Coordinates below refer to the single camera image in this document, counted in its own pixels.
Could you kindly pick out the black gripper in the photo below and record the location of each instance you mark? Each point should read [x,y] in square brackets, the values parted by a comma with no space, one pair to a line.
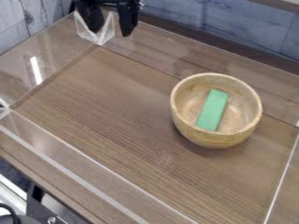
[92,16]

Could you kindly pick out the clear acrylic tray wall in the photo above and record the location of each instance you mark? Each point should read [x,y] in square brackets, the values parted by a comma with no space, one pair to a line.
[103,169]

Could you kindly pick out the wooden bowl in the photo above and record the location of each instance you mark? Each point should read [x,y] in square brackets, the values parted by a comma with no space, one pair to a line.
[241,112]

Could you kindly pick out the green rectangular stick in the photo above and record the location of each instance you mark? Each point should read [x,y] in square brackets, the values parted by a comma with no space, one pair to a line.
[212,110]

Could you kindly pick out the black table frame bracket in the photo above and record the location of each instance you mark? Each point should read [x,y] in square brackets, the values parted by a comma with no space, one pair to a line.
[36,210]

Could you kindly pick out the clear acrylic stand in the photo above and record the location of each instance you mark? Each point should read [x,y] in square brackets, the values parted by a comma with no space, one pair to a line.
[105,33]

